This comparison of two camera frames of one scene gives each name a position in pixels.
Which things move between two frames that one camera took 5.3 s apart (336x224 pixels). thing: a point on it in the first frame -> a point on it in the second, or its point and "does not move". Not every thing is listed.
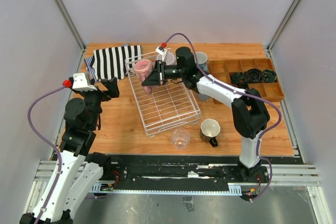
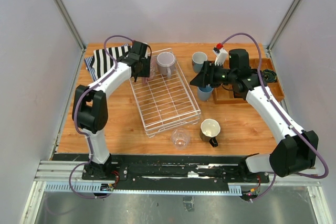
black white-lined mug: (210, 128) does not move
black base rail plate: (180, 169) does not move
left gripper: (112, 86) -> (146, 73)
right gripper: (156, 78) -> (206, 76)
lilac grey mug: (171, 58) does not move
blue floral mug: (201, 58) does not move
